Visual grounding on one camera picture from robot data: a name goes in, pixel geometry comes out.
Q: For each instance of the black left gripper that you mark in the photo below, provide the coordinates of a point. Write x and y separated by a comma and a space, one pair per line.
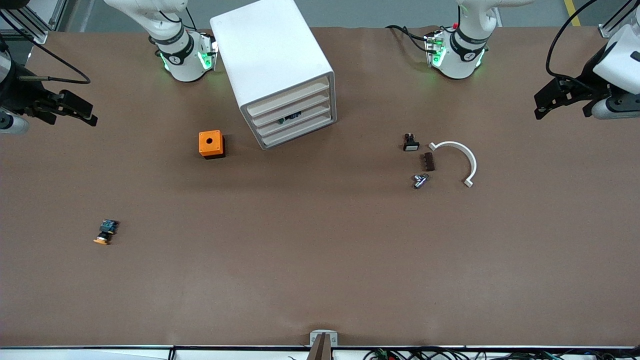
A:
588, 83

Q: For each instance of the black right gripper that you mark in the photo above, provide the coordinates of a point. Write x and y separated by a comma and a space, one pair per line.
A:
20, 96

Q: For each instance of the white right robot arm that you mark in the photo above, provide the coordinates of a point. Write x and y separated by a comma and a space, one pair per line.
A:
182, 62

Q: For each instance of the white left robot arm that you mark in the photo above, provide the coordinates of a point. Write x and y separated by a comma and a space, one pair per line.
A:
457, 55

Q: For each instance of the yellow mushroom push button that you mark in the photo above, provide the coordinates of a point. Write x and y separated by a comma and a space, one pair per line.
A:
105, 232

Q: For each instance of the black push button white face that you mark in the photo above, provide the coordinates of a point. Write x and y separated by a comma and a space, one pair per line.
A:
411, 145

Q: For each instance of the orange box with hole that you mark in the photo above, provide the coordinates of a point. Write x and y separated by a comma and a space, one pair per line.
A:
210, 142

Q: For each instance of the brown terminal block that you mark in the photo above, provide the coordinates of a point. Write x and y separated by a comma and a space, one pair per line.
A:
428, 162

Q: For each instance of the small silver metal connector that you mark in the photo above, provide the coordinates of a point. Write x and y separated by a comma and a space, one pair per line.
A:
420, 181

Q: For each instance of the small dark electrical component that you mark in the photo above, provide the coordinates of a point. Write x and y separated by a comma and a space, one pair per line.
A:
291, 118

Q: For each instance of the brown flat bar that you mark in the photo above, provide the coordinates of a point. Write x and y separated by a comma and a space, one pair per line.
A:
320, 350

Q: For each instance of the aluminium frame profile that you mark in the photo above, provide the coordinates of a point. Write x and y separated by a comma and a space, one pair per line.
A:
30, 27
612, 25

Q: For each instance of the white curved plastic bracket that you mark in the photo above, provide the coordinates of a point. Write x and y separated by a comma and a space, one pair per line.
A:
467, 155

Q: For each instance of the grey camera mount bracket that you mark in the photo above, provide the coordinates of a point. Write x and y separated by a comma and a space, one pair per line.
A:
314, 337

